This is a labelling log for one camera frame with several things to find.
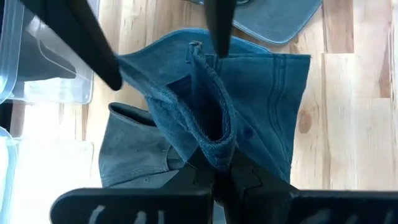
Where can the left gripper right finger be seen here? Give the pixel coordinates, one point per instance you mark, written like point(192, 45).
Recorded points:
point(295, 208)

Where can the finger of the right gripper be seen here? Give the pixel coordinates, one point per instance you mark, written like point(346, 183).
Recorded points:
point(220, 25)
point(81, 37)

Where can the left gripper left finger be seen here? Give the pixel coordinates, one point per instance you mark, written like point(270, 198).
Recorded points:
point(140, 205)

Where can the dark blue fabric hat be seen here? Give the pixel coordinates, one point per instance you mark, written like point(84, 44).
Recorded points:
point(43, 65)
point(264, 102)

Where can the clear plastic bin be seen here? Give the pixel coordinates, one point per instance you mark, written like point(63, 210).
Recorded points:
point(9, 155)
point(62, 93)

